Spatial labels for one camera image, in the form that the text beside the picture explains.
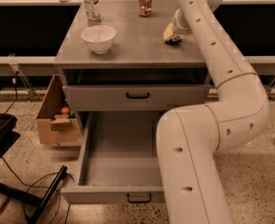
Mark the cardboard box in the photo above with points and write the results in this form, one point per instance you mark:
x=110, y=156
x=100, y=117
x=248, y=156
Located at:
x=53, y=127

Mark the open grey lower drawer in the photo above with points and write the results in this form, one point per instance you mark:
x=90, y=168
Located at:
x=118, y=160

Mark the grey drawer cabinet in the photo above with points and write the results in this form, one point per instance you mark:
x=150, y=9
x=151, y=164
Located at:
x=139, y=55

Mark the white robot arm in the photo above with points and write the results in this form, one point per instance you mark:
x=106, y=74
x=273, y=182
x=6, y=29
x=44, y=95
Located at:
x=188, y=136

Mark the closed grey upper drawer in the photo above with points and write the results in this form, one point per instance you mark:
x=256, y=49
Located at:
x=133, y=97

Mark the black chair base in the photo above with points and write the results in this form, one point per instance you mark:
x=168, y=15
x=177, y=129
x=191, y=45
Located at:
x=28, y=161

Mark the white ceramic bowl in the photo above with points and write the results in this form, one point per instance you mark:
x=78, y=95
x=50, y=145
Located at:
x=99, y=38

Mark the gold patterned can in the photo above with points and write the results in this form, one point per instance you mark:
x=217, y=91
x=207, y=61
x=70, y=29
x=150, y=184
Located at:
x=145, y=7

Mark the orange fruit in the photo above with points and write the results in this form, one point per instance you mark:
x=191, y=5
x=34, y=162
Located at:
x=65, y=110

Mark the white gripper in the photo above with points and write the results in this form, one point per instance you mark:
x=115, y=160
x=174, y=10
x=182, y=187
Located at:
x=178, y=27

